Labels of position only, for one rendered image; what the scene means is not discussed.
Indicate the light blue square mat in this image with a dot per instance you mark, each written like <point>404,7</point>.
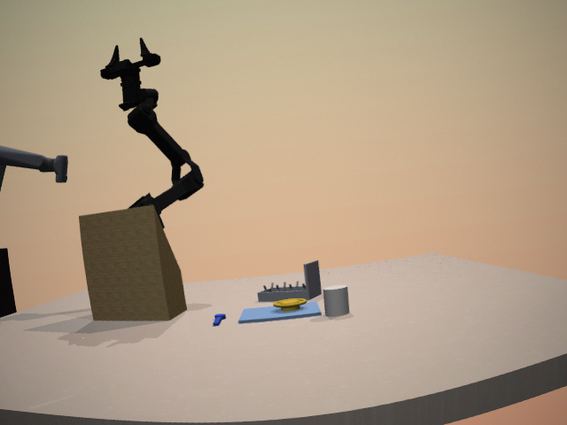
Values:
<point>272,313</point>

